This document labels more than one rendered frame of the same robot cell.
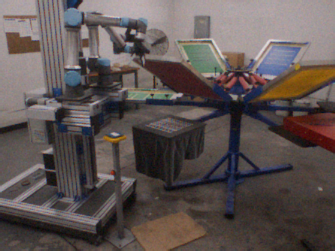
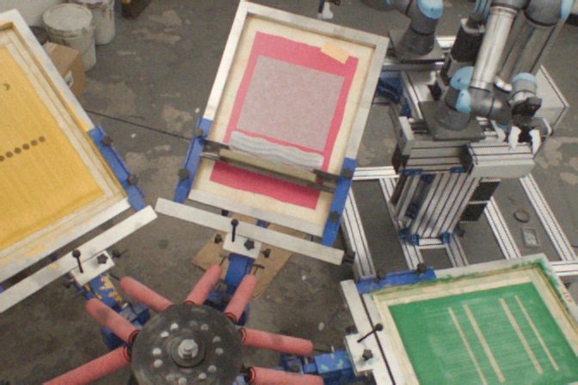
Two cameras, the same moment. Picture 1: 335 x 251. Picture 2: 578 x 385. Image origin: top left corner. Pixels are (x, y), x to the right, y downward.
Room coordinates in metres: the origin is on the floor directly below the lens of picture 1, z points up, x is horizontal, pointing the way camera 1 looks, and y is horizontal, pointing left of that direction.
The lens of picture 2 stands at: (4.19, -1.00, 2.86)
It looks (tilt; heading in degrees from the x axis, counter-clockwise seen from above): 49 degrees down; 146
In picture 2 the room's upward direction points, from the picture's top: 10 degrees clockwise
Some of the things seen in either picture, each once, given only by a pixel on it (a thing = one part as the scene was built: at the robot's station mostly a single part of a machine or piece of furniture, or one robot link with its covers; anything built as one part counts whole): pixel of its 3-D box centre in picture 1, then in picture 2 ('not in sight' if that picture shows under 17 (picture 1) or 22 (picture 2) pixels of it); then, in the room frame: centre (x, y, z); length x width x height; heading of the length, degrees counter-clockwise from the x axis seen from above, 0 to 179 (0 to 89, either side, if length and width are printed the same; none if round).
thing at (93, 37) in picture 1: (93, 41); (522, 50); (3.04, 0.68, 1.63); 0.15 x 0.12 x 0.55; 48
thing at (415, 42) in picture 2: (74, 89); (420, 34); (2.47, 0.73, 1.31); 0.15 x 0.15 x 0.10
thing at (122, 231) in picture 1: (118, 190); not in sight; (2.38, 0.42, 0.48); 0.22 x 0.22 x 0.96; 48
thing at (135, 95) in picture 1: (157, 89); (457, 335); (3.69, 0.13, 1.05); 1.08 x 0.61 x 0.23; 78
